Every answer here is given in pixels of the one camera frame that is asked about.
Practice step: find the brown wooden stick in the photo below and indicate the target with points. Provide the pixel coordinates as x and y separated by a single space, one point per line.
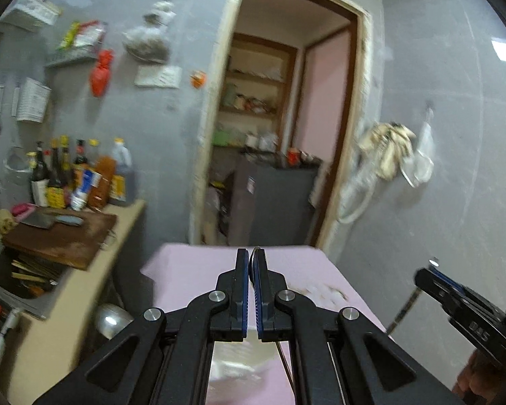
405 309

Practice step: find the beige kitchen counter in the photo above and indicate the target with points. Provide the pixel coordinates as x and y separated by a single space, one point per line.
67 303

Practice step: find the person's right hand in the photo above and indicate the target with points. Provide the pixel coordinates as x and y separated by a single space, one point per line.
472 382

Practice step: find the grey cabinet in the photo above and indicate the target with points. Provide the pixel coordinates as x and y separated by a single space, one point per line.
270 202

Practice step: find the wooden cutting board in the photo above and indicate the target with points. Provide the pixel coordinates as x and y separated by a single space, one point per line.
63 240

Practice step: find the wooden door frame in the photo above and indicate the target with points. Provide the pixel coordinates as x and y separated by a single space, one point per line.
351 93

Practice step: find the large dark liquid jug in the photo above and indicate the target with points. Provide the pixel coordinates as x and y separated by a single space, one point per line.
121 173

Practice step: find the cream rubber gloves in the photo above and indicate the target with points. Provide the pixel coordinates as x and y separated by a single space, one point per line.
388 147

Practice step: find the white wall paper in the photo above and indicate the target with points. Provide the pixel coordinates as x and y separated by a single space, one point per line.
158 76

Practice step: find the bundle of chopsticks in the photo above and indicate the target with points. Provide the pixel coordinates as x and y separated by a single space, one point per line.
31 272

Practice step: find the red cup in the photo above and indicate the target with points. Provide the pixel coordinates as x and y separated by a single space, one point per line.
293 157

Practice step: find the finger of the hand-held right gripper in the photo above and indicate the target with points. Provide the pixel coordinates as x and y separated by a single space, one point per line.
436 284

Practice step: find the stainless steel sink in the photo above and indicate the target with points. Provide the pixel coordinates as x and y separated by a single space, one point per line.
8 287

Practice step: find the yellow loofah sponge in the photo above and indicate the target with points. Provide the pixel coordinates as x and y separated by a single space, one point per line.
6 221

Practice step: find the hanging strainer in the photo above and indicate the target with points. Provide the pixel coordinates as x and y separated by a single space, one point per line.
17 161

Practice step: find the steel cleaver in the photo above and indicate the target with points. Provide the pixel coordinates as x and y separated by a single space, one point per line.
42 220

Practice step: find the orange wall hook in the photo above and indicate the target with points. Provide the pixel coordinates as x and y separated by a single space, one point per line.
198 79

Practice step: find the clear bag of dried goods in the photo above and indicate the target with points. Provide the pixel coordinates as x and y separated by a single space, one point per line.
147 42

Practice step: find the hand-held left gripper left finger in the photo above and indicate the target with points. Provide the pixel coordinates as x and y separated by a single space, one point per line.
244 303

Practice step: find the metal pot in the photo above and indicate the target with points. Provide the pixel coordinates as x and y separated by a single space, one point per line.
111 322

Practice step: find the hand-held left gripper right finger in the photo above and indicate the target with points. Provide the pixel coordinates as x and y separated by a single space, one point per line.
257 303

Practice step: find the red plastic bag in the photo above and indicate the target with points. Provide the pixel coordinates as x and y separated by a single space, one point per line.
100 76

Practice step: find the white slotted utensil holder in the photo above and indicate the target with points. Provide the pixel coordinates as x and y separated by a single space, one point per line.
33 101

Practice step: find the pink brush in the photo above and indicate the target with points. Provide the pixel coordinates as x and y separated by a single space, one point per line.
23 210

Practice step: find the row of sauce bottles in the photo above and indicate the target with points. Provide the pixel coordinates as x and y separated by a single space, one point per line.
63 173

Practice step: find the white wall basket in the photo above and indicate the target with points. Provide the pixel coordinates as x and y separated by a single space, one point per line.
31 10

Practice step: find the clear mesh bag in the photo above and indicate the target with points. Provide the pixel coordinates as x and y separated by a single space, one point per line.
419 164

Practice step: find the wooden shelf unit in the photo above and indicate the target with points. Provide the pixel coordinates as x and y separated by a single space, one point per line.
253 78

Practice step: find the pink floral tablecloth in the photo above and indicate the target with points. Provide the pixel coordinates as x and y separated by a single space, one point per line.
185 270

